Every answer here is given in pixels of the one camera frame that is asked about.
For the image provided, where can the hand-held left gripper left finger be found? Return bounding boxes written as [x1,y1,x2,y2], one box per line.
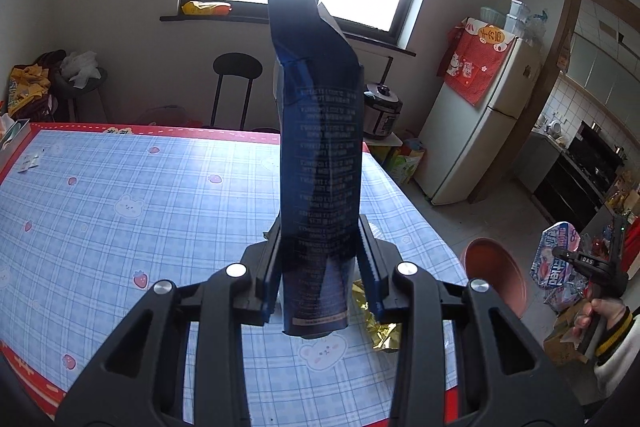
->
[52,219,283,427]

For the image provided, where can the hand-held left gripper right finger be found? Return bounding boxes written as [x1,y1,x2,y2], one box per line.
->
[357,214,586,427]

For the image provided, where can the pink and white snack bag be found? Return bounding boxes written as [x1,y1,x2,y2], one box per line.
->
[532,222,586,293]

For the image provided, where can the brown plastic bucket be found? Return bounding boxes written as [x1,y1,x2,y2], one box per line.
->
[460,237,528,320]

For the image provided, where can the blue carton box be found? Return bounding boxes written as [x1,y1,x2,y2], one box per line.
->
[266,0,363,340]

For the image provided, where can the person's right forearm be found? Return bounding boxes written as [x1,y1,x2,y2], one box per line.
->
[595,307,640,403]

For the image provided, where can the person's right hand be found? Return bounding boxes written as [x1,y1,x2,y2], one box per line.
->
[572,297,628,341]

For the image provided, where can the gold foil wrapper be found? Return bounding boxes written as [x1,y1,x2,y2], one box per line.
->
[350,279,403,353]

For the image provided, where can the cardboard box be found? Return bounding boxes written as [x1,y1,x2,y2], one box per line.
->
[542,307,588,365]

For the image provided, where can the black oven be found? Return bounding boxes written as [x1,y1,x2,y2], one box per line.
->
[532,122,626,218]

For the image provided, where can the green shopping bags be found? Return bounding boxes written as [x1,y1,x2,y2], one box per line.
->
[385,139,426,185]

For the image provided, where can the small white side table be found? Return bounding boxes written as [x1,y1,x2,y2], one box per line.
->
[362,132,403,148]

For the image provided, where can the white refrigerator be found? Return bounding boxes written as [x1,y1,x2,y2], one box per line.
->
[416,34,543,206]

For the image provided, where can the blue checked tablecloth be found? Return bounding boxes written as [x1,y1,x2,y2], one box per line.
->
[0,122,463,427]

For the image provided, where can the silver pressure cooker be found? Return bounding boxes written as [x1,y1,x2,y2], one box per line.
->
[362,82,403,138]

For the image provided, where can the black round stool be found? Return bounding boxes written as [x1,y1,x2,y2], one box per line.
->
[212,53,263,131]

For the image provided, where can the red printed cloth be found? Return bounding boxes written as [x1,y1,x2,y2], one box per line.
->
[436,19,516,108]

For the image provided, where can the clear plastic containers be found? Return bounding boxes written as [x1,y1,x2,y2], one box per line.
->
[480,0,546,42]

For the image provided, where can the dark low stool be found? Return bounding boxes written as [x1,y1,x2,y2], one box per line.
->
[52,67,108,122]

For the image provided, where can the yellow snack packet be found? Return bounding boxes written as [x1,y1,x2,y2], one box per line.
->
[181,0,233,16]

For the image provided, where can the crumpled white plastic bag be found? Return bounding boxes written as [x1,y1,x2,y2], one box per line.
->
[60,51,98,88]

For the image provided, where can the grey tissue tin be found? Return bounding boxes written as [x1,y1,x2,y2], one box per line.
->
[0,117,32,152]

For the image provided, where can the yellow snack bags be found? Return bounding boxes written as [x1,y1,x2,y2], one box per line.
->
[7,64,53,118]

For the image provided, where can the kitchen wall cabinets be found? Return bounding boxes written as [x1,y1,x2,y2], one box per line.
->
[557,32,640,108]

